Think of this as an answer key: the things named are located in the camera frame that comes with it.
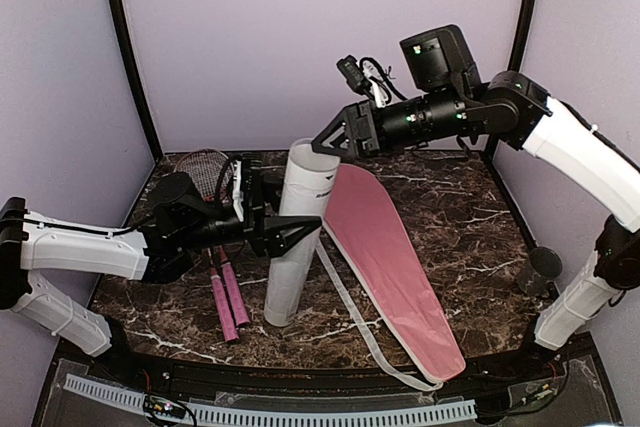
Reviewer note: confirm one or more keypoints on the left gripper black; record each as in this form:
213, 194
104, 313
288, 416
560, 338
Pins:
264, 234

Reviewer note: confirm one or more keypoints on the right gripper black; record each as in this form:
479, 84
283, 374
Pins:
362, 125

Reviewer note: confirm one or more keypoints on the white shuttlecock tube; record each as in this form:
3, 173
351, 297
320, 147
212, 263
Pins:
305, 193

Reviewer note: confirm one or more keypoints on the white pink badminton racket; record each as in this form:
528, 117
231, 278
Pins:
227, 274

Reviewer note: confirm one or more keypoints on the pink racket bag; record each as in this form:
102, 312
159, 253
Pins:
364, 225

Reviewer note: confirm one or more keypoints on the clear plastic tube lid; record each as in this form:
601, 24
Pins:
302, 155

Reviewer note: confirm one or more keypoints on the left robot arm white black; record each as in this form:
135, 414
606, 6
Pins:
158, 250

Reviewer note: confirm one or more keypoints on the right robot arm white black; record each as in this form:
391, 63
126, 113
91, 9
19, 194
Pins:
455, 103

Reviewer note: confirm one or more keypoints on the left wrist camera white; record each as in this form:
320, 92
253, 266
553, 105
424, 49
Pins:
239, 183

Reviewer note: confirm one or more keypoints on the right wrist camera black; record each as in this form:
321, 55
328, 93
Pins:
368, 78

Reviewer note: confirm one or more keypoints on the black front rail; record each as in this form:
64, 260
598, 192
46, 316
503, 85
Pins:
489, 375

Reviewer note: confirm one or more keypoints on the grey slotted cable duct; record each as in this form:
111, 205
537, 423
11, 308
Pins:
202, 414

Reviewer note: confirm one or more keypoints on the black right corner post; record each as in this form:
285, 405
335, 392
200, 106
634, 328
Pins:
521, 35

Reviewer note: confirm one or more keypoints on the black corner post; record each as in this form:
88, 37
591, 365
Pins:
128, 57
521, 35

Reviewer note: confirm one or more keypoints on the black left corner post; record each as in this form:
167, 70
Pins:
128, 57

